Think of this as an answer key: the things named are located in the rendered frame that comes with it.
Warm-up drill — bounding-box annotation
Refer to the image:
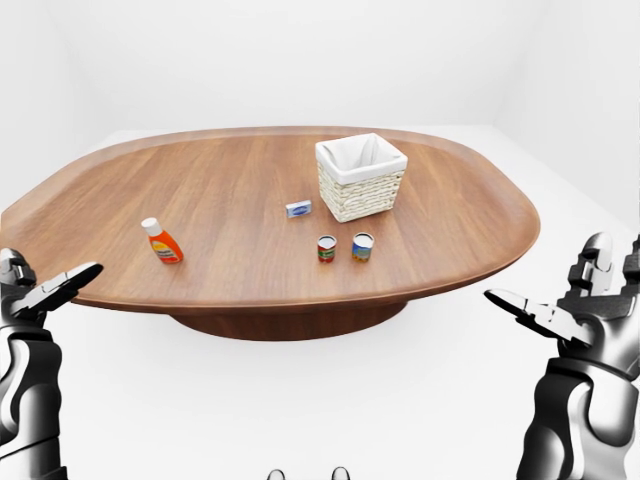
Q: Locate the red green labelled tin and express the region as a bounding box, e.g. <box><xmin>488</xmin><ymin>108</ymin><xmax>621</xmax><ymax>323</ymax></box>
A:
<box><xmin>317</xmin><ymin>234</ymin><xmax>338</xmax><ymax>264</ymax></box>

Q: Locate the orange bottle with white cap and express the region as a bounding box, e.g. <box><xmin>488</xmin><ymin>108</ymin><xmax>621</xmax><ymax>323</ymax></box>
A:
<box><xmin>140</xmin><ymin>217</ymin><xmax>185</xmax><ymax>266</ymax></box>

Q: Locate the blue yellow labelled tin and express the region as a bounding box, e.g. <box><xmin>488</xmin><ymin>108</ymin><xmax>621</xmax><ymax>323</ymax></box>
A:
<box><xmin>351</xmin><ymin>232</ymin><xmax>375</xmax><ymax>264</ymax></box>

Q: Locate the small blue white box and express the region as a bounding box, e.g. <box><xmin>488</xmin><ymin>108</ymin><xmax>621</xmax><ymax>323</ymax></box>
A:
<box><xmin>285</xmin><ymin>199</ymin><xmax>315</xmax><ymax>220</ymax></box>

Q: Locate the white woven lined basket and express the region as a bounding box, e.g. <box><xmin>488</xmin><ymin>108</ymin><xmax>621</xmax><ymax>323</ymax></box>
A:
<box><xmin>314</xmin><ymin>132</ymin><xmax>409</xmax><ymax>224</ymax></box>

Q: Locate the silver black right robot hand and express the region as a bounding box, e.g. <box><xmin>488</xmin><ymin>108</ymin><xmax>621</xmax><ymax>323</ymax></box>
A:
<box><xmin>483</xmin><ymin>232</ymin><xmax>640</xmax><ymax>381</ymax></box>

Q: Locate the round dark wooden table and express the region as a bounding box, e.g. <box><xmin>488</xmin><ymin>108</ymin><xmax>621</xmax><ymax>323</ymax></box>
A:
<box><xmin>0</xmin><ymin>124</ymin><xmax>542</xmax><ymax>343</ymax></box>

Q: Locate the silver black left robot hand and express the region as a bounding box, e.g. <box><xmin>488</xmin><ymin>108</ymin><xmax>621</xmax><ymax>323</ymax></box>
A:
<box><xmin>0</xmin><ymin>248</ymin><xmax>105</xmax><ymax>335</ymax></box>

